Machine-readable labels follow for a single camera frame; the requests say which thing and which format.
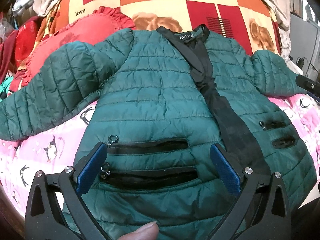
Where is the green quilted puffer jacket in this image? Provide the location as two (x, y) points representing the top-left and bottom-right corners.
(1, 25), (316, 239)

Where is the red clothes pile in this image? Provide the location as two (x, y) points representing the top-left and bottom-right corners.
(1, 16), (43, 82)

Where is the left hand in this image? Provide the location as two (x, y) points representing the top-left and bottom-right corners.
(118, 221), (159, 240)

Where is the pink penguin blanket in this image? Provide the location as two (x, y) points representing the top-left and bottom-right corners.
(1, 94), (319, 216)

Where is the beige floral bedding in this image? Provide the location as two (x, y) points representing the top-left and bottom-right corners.
(263, 0), (303, 74)

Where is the orange red rose blanket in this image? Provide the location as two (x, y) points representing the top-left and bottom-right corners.
(37, 0), (281, 55)

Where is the red heart ruffled pillow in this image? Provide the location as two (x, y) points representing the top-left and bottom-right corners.
(8, 7), (135, 95)

